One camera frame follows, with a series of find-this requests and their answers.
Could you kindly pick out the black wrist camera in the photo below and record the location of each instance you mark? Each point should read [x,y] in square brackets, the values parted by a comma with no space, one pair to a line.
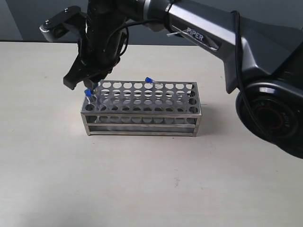
[71,19]

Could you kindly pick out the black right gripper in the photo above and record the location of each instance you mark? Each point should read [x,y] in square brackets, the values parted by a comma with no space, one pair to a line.
[99,45]

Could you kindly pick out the stainless steel test tube rack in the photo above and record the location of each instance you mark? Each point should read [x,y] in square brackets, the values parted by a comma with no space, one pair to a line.
[138,108]

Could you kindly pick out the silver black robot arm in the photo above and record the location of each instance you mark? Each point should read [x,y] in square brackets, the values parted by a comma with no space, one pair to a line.
[264,62]

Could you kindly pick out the blue-capped tube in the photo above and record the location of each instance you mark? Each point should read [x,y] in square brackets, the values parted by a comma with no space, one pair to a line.
[156,84]
[89,96]
[97,94]

